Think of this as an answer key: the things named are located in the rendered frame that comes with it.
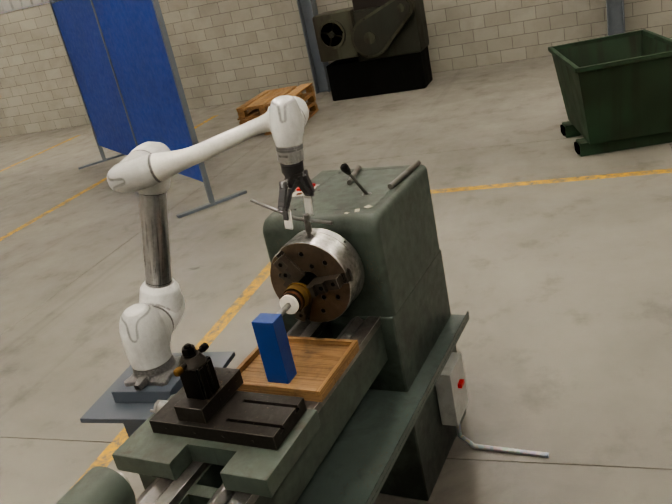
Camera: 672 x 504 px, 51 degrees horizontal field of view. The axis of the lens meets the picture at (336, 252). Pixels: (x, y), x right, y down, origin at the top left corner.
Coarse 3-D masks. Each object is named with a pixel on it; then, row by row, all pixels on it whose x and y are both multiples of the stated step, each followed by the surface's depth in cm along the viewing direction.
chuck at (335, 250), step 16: (304, 240) 241; (320, 240) 241; (336, 240) 244; (288, 256) 245; (304, 256) 242; (320, 256) 239; (336, 256) 238; (352, 256) 244; (272, 272) 251; (320, 272) 242; (336, 272) 239; (352, 272) 241; (352, 288) 241; (320, 304) 248; (336, 304) 245; (320, 320) 251
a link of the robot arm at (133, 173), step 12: (132, 156) 240; (144, 156) 236; (120, 168) 236; (132, 168) 234; (144, 168) 234; (108, 180) 239; (120, 180) 236; (132, 180) 235; (144, 180) 235; (156, 180) 236; (120, 192) 242
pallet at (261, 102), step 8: (280, 88) 1092; (288, 88) 1076; (296, 88) 1060; (304, 88) 1047; (312, 88) 1077; (256, 96) 1067; (264, 96) 1052; (272, 96) 1037; (296, 96) 1030; (304, 96) 1054; (312, 96) 1079; (248, 104) 1022; (256, 104) 1001; (264, 104) 992; (312, 104) 1075; (240, 112) 1004; (248, 112) 1025; (256, 112) 1025; (264, 112) 994; (312, 112) 1081; (240, 120) 1006; (248, 120) 1002
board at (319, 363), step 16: (288, 336) 251; (256, 352) 246; (304, 352) 242; (320, 352) 240; (336, 352) 238; (352, 352) 235; (240, 368) 237; (256, 368) 239; (304, 368) 232; (320, 368) 230; (336, 368) 225; (256, 384) 226; (272, 384) 224; (288, 384) 225; (304, 384) 224; (320, 384) 218; (320, 400) 216
